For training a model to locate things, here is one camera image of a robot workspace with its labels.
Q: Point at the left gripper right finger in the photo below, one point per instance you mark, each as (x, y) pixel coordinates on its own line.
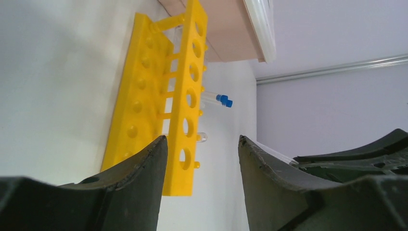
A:
(279, 197)

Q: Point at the clear tube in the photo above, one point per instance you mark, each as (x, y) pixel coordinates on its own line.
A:
(276, 154)
(201, 137)

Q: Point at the pink plastic storage bin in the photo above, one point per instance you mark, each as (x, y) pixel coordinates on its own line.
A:
(230, 33)

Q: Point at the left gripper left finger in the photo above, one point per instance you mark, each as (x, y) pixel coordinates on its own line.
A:
(125, 197)

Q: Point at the translucent white bin lid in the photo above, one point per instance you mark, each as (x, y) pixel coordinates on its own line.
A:
(261, 15)

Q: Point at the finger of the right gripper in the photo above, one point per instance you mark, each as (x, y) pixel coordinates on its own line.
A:
(385, 156)

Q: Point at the blue capped tube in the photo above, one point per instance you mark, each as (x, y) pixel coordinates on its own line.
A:
(214, 98)

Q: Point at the yellow test tube rack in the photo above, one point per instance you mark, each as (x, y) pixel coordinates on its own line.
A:
(162, 80)

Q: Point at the loose blue tube cap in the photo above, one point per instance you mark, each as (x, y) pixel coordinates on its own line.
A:
(228, 103)

